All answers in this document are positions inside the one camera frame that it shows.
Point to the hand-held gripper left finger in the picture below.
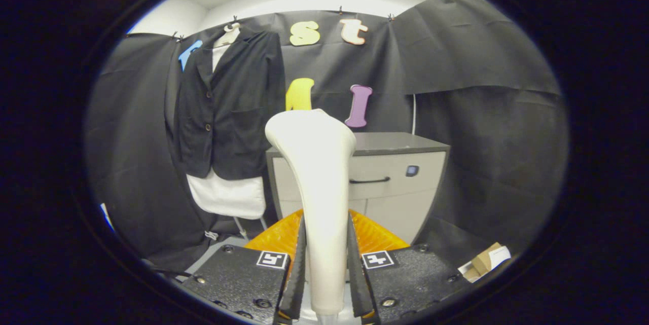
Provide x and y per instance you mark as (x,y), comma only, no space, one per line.
(238,279)

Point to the black backdrop cloth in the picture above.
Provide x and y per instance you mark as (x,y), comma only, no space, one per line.
(481,137)

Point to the white garment steamer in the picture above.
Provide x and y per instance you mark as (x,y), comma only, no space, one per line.
(319,188)

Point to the cardboard box with paper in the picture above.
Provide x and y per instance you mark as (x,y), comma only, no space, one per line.
(484,261)

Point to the black jacket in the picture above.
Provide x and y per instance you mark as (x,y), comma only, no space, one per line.
(243,112)

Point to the white stand legs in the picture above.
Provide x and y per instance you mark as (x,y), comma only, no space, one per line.
(238,226)

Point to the beige cabinet with grey top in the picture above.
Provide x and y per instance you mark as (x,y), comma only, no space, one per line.
(395,198)

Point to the white padded garment form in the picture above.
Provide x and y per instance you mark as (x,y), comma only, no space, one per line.
(228,198)

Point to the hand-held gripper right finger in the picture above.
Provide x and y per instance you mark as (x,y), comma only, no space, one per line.
(405,279)

